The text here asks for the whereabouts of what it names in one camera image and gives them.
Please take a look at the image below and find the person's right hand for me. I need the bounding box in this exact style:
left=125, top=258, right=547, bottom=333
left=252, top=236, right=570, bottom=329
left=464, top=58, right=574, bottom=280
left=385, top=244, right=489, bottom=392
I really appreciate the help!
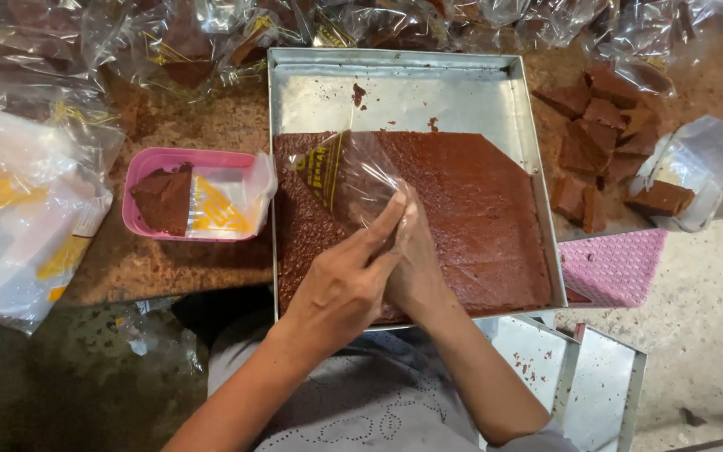
left=383, top=182, right=458, bottom=331

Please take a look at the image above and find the person's left hand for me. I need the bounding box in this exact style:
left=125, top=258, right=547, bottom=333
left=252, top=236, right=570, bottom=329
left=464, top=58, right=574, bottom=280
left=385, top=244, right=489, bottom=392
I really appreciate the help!
left=280, top=191, right=411, bottom=360

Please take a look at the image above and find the clear yellow-printed plastic bag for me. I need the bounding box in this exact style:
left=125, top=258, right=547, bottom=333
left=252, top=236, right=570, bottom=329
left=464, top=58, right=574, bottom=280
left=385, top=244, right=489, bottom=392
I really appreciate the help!
left=289, top=130, right=414, bottom=234

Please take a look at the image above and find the brown cake slab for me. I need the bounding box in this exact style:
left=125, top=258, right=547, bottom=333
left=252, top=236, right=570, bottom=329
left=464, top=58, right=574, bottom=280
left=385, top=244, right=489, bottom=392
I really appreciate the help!
left=272, top=130, right=553, bottom=325

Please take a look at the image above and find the square metal baking tray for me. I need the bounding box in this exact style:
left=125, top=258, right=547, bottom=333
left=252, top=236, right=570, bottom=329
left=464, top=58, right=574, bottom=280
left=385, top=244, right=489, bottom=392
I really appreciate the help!
left=267, top=47, right=569, bottom=331

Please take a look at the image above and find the crumpled yellow-printed plastic bag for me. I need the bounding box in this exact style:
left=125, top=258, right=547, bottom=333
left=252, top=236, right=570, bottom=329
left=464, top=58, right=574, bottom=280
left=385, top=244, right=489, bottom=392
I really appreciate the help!
left=186, top=151, right=279, bottom=240

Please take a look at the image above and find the empty metal tray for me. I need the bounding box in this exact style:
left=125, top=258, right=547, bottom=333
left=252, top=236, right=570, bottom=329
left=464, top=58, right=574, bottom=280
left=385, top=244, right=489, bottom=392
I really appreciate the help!
left=479, top=314, right=582, bottom=450
left=561, top=323, right=649, bottom=452

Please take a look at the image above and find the pile of cut cake pieces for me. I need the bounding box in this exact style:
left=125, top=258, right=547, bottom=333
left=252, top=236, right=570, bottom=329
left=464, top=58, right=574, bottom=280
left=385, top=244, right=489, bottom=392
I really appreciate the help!
left=531, top=62, right=665, bottom=235

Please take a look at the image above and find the grey patterned shirt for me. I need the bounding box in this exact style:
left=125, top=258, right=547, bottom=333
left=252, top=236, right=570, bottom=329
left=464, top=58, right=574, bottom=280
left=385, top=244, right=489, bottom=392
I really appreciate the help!
left=207, top=313, right=583, bottom=452

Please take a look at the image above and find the pink perforated plastic basket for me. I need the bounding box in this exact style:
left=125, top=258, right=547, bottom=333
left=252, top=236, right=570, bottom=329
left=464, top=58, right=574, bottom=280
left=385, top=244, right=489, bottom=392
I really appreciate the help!
left=556, top=228, right=669, bottom=309

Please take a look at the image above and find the rectangular brown cake piece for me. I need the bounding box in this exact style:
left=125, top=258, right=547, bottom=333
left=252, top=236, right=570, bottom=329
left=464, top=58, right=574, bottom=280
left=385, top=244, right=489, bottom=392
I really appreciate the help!
left=624, top=180, right=697, bottom=218

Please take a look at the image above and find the triangular brown cake piece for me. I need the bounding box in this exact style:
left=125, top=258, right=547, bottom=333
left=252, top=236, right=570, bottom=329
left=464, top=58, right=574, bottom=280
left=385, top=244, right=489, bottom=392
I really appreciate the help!
left=128, top=162, right=195, bottom=238

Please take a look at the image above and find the pink plastic container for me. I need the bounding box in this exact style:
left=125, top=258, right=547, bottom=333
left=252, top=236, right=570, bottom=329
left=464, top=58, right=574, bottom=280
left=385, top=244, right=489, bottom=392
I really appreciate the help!
left=121, top=147, right=263, bottom=243

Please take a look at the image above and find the heap of bagged cake pieces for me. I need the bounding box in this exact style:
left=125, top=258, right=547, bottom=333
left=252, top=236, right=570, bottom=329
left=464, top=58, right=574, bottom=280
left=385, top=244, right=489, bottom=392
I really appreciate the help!
left=0, top=0, right=723, bottom=104

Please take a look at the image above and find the crumpled plastic scrap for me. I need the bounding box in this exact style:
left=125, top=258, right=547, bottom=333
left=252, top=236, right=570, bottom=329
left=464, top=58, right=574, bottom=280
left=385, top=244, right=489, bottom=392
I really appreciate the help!
left=112, top=298, right=207, bottom=379

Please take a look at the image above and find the open clear plastic bag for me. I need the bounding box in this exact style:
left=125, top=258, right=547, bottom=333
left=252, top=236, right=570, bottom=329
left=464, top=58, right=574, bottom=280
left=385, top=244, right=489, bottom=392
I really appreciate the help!
left=628, top=114, right=723, bottom=234

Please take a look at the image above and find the dark metal rod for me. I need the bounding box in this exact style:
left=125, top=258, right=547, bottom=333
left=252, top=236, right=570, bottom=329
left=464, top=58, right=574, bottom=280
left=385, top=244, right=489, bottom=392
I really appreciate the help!
left=663, top=416, right=723, bottom=452

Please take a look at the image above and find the stack of empty plastic bags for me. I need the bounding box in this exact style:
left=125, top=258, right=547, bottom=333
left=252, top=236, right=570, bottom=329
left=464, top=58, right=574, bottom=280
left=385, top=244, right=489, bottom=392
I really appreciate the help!
left=0, top=108, right=115, bottom=335

